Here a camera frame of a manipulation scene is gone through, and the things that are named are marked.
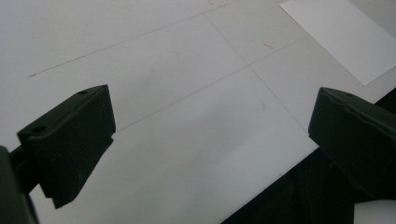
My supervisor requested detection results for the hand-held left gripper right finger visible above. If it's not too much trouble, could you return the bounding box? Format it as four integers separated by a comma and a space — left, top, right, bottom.
307, 87, 396, 201

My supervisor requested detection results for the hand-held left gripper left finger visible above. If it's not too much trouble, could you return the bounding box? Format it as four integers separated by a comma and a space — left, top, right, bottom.
17, 84, 117, 209

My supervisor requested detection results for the white paper sheet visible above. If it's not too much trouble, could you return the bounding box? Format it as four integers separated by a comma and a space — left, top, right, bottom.
278, 0, 396, 87

